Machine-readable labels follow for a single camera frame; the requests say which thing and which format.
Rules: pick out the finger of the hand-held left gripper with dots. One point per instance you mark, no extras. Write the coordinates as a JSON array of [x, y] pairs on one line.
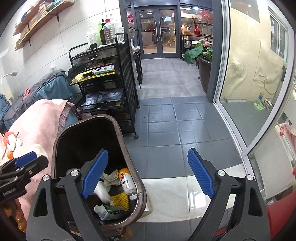
[[34, 165], [25, 159]]

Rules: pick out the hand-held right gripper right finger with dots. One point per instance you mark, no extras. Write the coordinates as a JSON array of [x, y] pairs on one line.
[[201, 173]]

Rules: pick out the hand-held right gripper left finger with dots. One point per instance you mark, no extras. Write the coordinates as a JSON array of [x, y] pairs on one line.
[[96, 176]]

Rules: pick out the white tissue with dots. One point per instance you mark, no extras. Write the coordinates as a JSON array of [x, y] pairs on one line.
[[111, 177], [16, 144]]

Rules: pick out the small orange scrap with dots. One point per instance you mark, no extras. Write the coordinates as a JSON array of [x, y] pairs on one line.
[[10, 154]]

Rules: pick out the red wrapper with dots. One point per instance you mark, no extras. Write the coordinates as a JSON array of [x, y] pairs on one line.
[[9, 134]]

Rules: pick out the orange juice bottle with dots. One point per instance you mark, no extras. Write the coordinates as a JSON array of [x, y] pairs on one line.
[[126, 180]]

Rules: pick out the yellow foam fruit net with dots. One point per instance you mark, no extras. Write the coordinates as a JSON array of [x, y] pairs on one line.
[[120, 200]]

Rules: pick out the green white carton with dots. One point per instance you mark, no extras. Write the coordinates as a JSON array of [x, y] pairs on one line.
[[111, 210]]

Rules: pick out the brown trash bin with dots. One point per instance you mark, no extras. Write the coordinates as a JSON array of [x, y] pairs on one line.
[[87, 139]]

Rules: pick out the person's left hand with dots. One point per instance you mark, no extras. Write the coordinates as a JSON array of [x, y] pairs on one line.
[[18, 219]]

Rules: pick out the pink polka dot blanket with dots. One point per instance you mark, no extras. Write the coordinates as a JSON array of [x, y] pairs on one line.
[[34, 129]]

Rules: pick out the sliding glass door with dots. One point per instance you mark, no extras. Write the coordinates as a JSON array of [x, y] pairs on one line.
[[231, 129]]

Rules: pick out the red cloth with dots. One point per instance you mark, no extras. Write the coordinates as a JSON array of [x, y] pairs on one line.
[[27, 91]]

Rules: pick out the massage bed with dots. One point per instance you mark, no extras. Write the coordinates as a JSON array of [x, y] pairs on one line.
[[53, 88]]

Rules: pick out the grey blanket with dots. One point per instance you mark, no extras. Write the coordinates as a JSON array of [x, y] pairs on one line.
[[46, 80]]

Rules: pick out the blue white packets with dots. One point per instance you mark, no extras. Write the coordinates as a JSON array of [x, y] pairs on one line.
[[111, 95]]

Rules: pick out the white lamp stand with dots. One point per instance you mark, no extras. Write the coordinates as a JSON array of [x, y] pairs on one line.
[[12, 74]]

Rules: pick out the red object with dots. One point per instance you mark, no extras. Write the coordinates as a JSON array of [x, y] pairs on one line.
[[279, 215]]

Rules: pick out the green cup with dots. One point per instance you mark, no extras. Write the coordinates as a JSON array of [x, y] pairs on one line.
[[259, 105]]

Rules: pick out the red white plastic bag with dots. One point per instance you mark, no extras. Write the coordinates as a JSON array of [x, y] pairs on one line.
[[286, 136]]

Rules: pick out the small bowl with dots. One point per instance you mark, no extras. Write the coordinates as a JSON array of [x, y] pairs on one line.
[[268, 103]]

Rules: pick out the yellow tray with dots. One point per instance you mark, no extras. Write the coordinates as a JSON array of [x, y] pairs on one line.
[[106, 76]]

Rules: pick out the black trolley cart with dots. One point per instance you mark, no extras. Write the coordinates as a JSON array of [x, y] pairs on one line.
[[129, 81]]

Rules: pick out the patterned flat box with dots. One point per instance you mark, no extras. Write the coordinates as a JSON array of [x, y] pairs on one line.
[[104, 69]]

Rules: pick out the potted lotus plant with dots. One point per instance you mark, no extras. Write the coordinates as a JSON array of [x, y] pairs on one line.
[[196, 52]]

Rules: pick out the beige cloth cover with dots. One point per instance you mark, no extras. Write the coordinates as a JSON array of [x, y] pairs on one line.
[[249, 58]]

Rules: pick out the stacks of small boxes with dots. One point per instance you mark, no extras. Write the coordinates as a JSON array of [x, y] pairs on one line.
[[25, 17]]

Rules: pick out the red vase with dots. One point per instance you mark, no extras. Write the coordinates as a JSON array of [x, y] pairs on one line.
[[196, 30]]

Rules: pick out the group of bottles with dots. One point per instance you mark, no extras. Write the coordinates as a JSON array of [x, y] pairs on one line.
[[108, 30]]

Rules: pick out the glass double door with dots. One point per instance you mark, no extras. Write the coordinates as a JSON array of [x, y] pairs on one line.
[[148, 34]]

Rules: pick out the dark grey door frame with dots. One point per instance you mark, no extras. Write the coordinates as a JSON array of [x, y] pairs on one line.
[[219, 58]]

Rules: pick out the wooden wall shelf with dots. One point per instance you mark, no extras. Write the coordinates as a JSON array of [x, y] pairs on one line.
[[23, 26], [46, 23]]

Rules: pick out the wall shelves with books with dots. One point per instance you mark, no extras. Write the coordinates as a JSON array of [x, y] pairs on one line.
[[46, 7]]

